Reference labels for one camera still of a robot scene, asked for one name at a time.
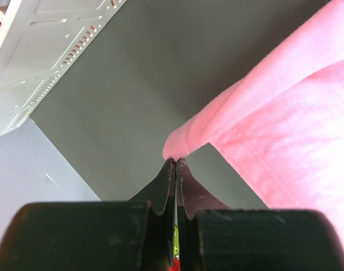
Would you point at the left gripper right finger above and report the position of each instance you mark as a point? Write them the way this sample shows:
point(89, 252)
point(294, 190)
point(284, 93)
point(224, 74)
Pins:
point(213, 236)

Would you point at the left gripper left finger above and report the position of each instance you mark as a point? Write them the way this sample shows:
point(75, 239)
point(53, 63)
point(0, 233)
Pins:
point(137, 234)

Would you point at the pink t-shirt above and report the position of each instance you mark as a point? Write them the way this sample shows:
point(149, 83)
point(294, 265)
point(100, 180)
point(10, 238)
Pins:
point(281, 127)

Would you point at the colourful red book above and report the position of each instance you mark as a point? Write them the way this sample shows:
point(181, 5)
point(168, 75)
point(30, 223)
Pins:
point(176, 263)

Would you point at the white file organizer rack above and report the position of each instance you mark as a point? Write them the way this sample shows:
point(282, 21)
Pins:
point(39, 41)

